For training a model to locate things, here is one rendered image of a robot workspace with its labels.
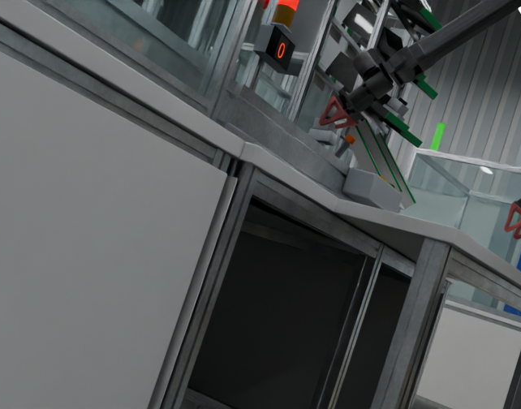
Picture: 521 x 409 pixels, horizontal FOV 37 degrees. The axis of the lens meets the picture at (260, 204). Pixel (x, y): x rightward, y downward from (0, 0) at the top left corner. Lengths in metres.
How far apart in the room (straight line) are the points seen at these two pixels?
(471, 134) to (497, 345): 5.91
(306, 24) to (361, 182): 1.78
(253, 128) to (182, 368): 0.43
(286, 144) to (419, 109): 10.29
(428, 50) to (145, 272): 1.11
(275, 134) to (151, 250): 0.43
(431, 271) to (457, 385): 4.43
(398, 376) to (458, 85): 10.34
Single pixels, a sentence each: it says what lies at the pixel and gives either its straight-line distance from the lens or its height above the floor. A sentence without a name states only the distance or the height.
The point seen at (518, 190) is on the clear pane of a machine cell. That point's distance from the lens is 6.00.
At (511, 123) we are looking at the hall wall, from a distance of 11.23.
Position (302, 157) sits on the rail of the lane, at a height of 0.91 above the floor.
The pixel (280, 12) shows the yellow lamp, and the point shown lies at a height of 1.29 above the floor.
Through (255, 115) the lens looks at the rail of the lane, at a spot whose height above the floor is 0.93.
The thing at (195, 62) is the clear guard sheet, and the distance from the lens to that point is 1.16.
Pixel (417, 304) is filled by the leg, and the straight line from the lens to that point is 1.47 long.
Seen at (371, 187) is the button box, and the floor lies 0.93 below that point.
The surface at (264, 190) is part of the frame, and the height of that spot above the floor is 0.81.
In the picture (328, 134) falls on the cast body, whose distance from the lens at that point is 2.01.
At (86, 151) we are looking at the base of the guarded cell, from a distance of 0.96.
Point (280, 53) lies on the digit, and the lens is 1.95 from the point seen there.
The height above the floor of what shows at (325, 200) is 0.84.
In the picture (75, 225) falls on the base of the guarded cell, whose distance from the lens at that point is 0.98.
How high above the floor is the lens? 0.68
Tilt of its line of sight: 4 degrees up
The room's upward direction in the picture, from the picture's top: 19 degrees clockwise
